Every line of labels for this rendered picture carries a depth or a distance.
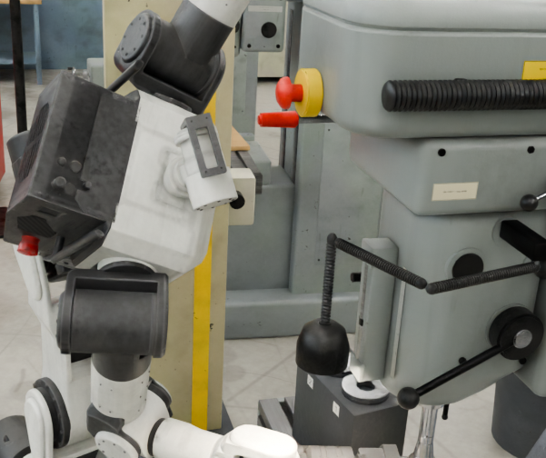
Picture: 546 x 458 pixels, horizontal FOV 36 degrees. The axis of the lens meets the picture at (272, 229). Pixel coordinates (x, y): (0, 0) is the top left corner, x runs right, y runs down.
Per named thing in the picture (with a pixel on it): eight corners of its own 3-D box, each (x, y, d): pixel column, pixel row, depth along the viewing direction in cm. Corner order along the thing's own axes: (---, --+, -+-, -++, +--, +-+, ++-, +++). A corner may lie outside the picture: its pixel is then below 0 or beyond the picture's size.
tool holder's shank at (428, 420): (431, 467, 131) (441, 406, 127) (411, 462, 132) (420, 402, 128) (433, 455, 134) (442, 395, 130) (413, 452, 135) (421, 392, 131)
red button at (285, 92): (281, 113, 103) (282, 80, 101) (272, 104, 106) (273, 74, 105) (306, 112, 104) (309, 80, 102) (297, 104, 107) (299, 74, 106)
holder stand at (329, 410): (344, 501, 156) (354, 410, 148) (291, 435, 174) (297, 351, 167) (399, 485, 161) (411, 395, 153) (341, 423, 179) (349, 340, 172)
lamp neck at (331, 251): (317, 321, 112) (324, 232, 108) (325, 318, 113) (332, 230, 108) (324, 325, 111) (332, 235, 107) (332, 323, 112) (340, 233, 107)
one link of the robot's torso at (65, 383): (25, 434, 172) (3, 216, 158) (104, 407, 183) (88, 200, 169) (57, 467, 161) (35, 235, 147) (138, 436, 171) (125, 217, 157)
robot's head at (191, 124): (183, 190, 121) (193, 179, 114) (168, 134, 122) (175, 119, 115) (225, 180, 123) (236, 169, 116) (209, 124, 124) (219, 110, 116)
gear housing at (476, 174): (414, 221, 102) (424, 141, 98) (344, 161, 123) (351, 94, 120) (648, 208, 111) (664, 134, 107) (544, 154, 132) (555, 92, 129)
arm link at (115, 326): (70, 380, 123) (69, 330, 113) (75, 328, 129) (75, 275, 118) (150, 383, 125) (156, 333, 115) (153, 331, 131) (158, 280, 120)
